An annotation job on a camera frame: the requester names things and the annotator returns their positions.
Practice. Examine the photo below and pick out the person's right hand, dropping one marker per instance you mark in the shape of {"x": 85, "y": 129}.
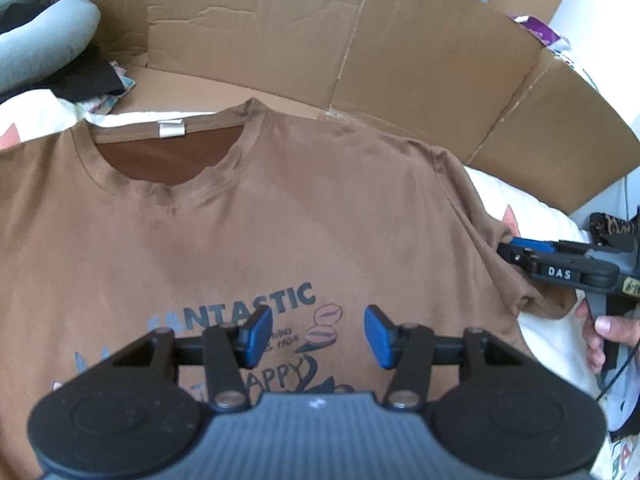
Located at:
{"x": 617, "y": 330}

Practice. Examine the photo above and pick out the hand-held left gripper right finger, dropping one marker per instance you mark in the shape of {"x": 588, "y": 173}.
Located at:
{"x": 380, "y": 337}

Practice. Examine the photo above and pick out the floral patterned cloth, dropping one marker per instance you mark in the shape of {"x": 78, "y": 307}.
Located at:
{"x": 107, "y": 97}

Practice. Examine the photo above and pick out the purple and white detergent bag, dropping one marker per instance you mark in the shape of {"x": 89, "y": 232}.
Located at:
{"x": 542, "y": 32}

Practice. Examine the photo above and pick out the cream bear print blanket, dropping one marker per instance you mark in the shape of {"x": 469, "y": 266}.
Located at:
{"x": 530, "y": 195}

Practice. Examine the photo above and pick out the leopard print cloth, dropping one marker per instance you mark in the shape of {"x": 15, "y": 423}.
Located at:
{"x": 612, "y": 227}

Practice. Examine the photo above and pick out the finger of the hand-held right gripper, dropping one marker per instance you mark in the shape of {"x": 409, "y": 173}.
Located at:
{"x": 527, "y": 244}
{"x": 512, "y": 255}

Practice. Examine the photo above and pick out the flattened cardboard box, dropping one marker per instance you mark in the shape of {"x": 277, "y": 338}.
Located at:
{"x": 400, "y": 60}

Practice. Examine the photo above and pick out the grey neck pillow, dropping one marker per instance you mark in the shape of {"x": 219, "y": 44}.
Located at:
{"x": 45, "y": 40}

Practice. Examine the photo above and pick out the brown printed t-shirt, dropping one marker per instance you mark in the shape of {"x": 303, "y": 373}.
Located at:
{"x": 300, "y": 210}

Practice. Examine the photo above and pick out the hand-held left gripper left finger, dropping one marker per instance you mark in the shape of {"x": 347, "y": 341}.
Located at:
{"x": 257, "y": 335}

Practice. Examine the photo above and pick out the small black cloth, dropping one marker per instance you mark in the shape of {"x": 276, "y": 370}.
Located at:
{"x": 85, "y": 80}

